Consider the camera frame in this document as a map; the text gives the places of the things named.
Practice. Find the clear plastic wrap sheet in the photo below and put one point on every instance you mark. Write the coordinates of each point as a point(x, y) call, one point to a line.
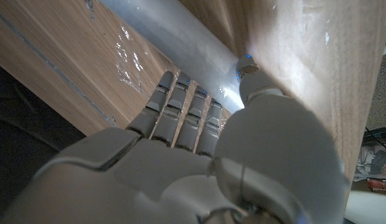
point(127, 62)

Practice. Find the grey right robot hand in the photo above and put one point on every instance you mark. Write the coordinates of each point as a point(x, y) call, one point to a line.
point(180, 174)

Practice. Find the grey plastic wrap roll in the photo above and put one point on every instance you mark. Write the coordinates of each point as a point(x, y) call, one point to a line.
point(180, 37)

